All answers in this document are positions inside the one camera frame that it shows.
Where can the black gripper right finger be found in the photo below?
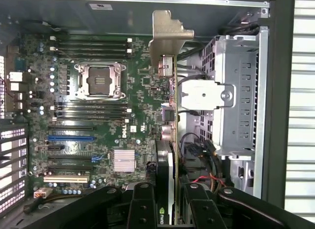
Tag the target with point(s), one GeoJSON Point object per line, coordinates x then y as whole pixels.
{"type": "Point", "coordinates": [199, 209]}

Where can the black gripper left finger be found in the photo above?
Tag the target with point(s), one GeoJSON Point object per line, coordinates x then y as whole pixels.
{"type": "Point", "coordinates": [142, 206]}

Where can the silver finned chipset heatsink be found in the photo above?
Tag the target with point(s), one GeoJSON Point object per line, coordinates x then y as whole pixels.
{"type": "Point", "coordinates": [124, 160]}

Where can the long black expansion slot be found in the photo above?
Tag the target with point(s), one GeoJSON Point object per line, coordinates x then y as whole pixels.
{"type": "Point", "coordinates": [71, 169]}
{"type": "Point", "coordinates": [71, 128]}
{"type": "Point", "coordinates": [71, 159]}

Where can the white expansion slot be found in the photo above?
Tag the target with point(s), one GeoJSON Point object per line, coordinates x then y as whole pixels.
{"type": "Point", "coordinates": [66, 179]}

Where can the blue expansion slot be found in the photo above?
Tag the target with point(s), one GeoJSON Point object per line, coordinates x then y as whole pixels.
{"type": "Point", "coordinates": [71, 138]}

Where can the white power connector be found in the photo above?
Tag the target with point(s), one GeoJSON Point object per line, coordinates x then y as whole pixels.
{"type": "Point", "coordinates": [43, 192]}

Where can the RAM slot with white latches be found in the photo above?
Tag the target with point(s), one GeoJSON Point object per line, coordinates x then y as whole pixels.
{"type": "Point", "coordinates": [91, 109]}
{"type": "Point", "coordinates": [91, 39]}
{"type": "Point", "coordinates": [91, 119]}
{"type": "Point", "coordinates": [91, 49]}

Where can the short black expansion slot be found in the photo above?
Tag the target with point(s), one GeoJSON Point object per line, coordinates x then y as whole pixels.
{"type": "Point", "coordinates": [56, 148]}

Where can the RAM slot with black latches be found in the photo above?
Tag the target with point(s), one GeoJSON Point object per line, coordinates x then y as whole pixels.
{"type": "Point", "coordinates": [91, 55]}
{"type": "Point", "coordinates": [91, 114]}
{"type": "Point", "coordinates": [91, 44]}
{"type": "Point", "coordinates": [91, 105]}

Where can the green Dell motherboard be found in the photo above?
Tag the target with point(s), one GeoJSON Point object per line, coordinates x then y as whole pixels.
{"type": "Point", "coordinates": [137, 96]}

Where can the metal CPU socket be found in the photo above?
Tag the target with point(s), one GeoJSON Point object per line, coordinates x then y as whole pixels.
{"type": "Point", "coordinates": [98, 81]}

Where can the silver metal disk bay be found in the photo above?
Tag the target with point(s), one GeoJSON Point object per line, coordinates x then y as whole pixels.
{"type": "Point", "coordinates": [233, 66]}

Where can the dark grey PC case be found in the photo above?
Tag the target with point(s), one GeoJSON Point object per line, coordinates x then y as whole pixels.
{"type": "Point", "coordinates": [123, 19]}

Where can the white case sticker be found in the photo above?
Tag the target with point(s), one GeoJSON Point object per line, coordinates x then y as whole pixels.
{"type": "Point", "coordinates": [99, 6]}

